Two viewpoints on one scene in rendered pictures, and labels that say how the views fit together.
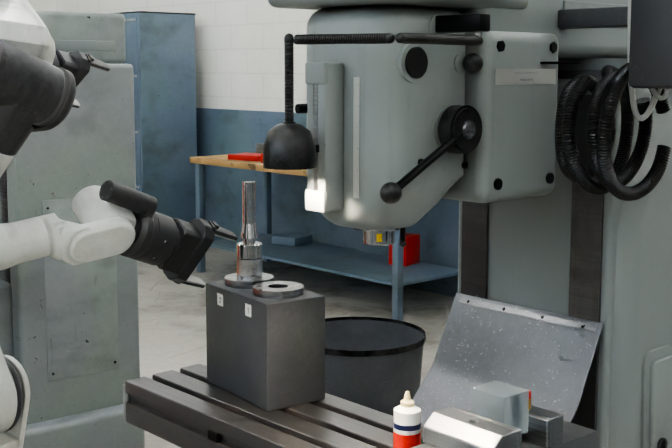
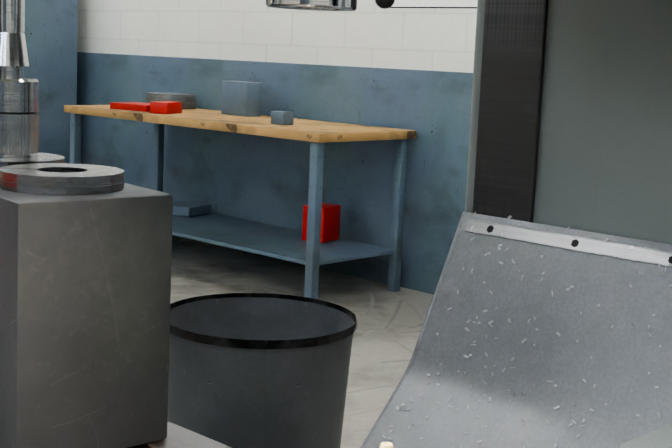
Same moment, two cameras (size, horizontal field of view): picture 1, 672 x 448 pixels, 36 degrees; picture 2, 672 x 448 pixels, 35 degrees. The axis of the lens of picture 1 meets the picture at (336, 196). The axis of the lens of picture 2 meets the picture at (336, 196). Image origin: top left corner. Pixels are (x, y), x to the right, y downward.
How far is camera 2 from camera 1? 102 cm
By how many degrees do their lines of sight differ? 5
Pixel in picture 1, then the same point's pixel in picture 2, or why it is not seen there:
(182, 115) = (60, 59)
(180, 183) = (55, 140)
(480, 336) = (520, 303)
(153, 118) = not seen: hidden behind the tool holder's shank
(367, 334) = (272, 318)
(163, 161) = not seen: hidden behind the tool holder
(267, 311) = (20, 221)
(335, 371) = (223, 370)
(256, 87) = (150, 27)
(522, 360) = (626, 357)
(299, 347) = (105, 315)
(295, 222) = (191, 190)
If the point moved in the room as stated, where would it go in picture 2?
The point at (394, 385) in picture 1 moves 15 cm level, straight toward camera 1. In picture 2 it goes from (310, 392) to (309, 414)
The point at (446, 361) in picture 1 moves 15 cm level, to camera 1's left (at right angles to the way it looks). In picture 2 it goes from (441, 356) to (263, 352)
